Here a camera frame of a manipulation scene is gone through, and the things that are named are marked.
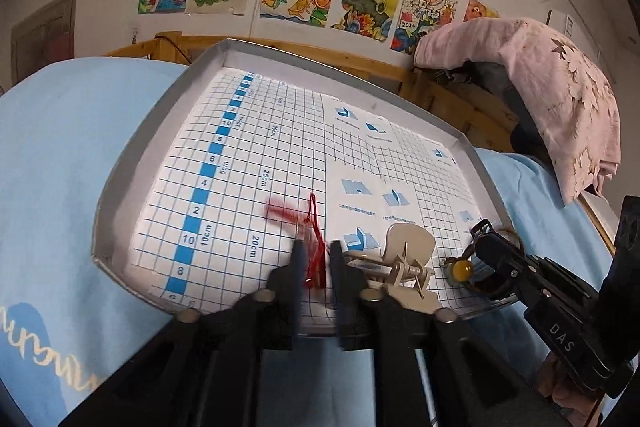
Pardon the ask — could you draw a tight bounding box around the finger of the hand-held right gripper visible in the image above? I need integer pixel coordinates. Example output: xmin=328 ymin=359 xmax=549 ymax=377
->
xmin=469 ymin=218 xmax=497 ymax=242
xmin=473 ymin=233 xmax=599 ymax=309

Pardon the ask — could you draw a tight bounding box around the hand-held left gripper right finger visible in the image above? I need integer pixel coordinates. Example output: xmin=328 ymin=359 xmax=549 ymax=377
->
xmin=330 ymin=239 xmax=566 ymax=427

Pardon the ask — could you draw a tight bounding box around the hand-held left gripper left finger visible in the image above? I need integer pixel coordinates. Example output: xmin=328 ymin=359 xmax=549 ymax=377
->
xmin=57 ymin=239 xmax=307 ymax=427

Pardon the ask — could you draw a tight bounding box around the red string bracelet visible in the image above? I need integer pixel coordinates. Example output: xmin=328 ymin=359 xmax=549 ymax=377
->
xmin=265 ymin=192 xmax=331 ymax=290

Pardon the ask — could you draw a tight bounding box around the yellow bead bracelet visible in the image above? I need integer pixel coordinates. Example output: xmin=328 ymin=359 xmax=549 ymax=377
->
xmin=440 ymin=254 xmax=476 ymax=285

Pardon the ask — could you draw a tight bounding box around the beige hair claw clip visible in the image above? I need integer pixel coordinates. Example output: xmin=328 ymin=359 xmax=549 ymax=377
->
xmin=342 ymin=222 xmax=438 ymax=313

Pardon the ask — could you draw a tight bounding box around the grey tray with grid paper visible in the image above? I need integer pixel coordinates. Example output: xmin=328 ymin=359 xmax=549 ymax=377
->
xmin=91 ymin=38 xmax=518 ymax=325

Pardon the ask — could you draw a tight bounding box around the dark cloth pile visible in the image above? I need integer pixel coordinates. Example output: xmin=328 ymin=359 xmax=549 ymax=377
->
xmin=425 ymin=59 xmax=551 ymax=158

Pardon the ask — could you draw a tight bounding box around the pink floral blanket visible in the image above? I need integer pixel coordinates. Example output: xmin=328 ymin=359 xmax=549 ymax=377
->
xmin=414 ymin=17 xmax=622 ymax=206

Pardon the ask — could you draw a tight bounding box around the orange drawing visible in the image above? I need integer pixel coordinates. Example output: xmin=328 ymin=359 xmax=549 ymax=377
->
xmin=462 ymin=0 xmax=501 ymax=24

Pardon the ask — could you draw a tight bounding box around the white air conditioner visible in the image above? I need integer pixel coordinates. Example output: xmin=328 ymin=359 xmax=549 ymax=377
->
xmin=546 ymin=8 xmax=577 ymax=36

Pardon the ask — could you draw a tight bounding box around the colourful town drawing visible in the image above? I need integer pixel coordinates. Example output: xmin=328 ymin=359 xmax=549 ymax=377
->
xmin=390 ymin=0 xmax=459 ymax=56

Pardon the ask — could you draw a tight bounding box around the light blue bedsheet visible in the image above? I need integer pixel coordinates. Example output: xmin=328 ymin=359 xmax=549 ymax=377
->
xmin=0 ymin=56 xmax=618 ymax=427

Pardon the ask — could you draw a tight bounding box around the wooden cot frame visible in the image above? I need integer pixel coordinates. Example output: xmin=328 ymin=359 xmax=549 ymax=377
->
xmin=575 ymin=192 xmax=618 ymax=255

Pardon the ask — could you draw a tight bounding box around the wooden bed frame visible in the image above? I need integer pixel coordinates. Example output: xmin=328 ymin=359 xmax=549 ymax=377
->
xmin=102 ymin=31 xmax=521 ymax=152

